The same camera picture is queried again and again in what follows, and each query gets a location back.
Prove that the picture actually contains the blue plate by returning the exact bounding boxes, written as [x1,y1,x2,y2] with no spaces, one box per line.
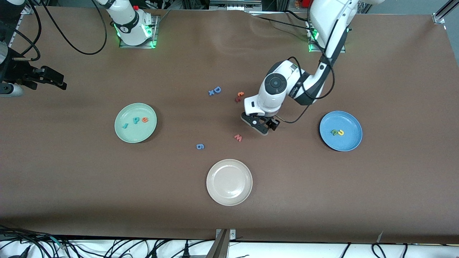
[319,110,363,152]

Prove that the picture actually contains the beige plate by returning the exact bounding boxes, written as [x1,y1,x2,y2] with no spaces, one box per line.
[206,159,253,206]

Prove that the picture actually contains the pale green plate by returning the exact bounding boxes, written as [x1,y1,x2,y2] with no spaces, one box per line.
[114,103,157,144]

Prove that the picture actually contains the brown table mat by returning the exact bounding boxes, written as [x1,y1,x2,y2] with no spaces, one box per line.
[0,6,459,245]

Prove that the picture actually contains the aluminium profile bar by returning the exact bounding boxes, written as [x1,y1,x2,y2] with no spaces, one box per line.
[206,229,230,258]

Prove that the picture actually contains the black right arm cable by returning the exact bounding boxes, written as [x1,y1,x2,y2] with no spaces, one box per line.
[7,0,108,62]

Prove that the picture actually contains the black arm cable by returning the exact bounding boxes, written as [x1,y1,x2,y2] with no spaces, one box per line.
[278,36,336,124]
[7,0,108,62]

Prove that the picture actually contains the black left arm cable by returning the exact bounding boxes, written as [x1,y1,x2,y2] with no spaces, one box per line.
[278,36,336,124]

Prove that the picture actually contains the black cable on mat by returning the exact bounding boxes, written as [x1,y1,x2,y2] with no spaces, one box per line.
[255,10,311,30]

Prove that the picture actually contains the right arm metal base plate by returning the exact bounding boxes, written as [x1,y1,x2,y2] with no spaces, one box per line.
[119,14,160,49]

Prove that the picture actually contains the small metal bracket plate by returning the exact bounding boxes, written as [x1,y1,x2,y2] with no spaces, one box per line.
[215,229,236,241]

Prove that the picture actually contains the thick black cable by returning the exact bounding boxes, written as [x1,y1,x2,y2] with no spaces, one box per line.
[0,225,67,258]

